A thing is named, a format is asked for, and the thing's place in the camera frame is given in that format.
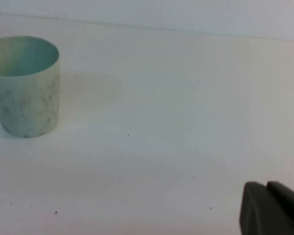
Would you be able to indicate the green marbled plastic cup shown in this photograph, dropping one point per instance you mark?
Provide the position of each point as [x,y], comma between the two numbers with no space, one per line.
[27,102]

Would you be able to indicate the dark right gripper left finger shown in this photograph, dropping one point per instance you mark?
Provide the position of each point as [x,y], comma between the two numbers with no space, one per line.
[264,213]

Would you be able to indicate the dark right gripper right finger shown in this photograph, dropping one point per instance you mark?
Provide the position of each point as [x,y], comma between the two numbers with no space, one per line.
[289,194]

